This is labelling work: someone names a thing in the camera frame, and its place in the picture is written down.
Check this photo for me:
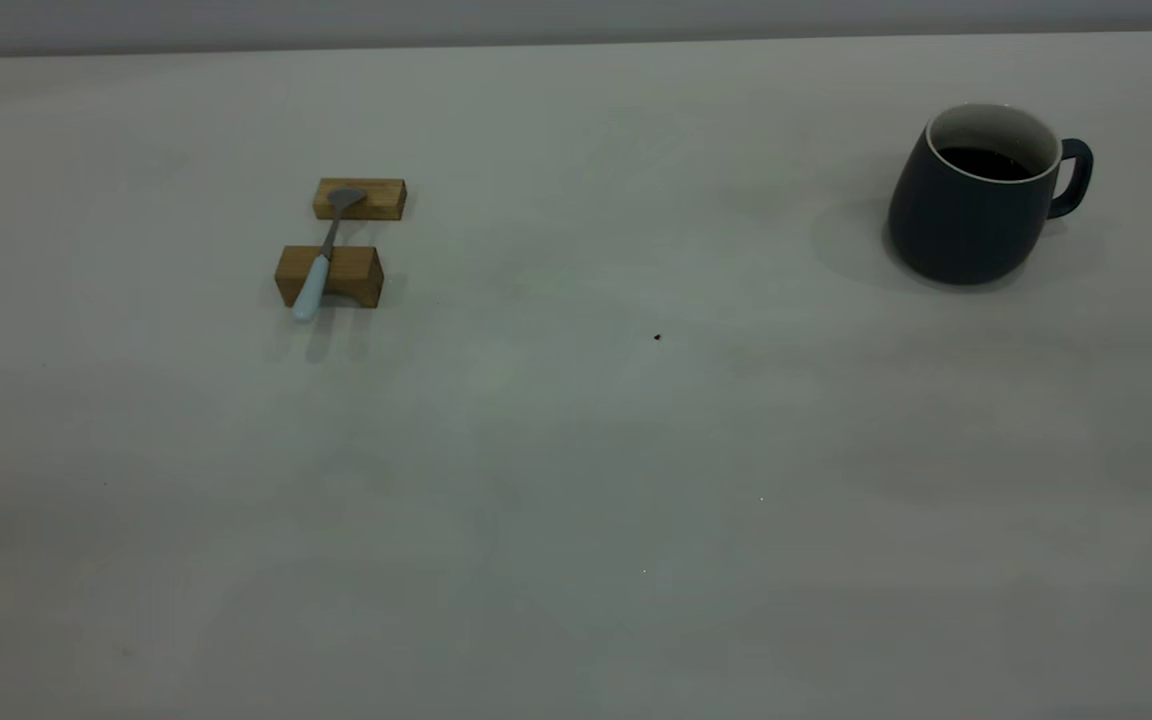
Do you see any spoon with pale blue handle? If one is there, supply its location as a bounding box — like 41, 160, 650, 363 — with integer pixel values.
292, 186, 369, 323

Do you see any dark grey ceramic mug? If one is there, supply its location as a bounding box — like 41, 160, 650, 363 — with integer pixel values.
884, 102, 1095, 287

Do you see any arched wooden block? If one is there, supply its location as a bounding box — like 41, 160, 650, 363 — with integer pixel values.
274, 244, 384, 310

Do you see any flat rectangular wooden block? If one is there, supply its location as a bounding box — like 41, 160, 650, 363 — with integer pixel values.
312, 177, 408, 222

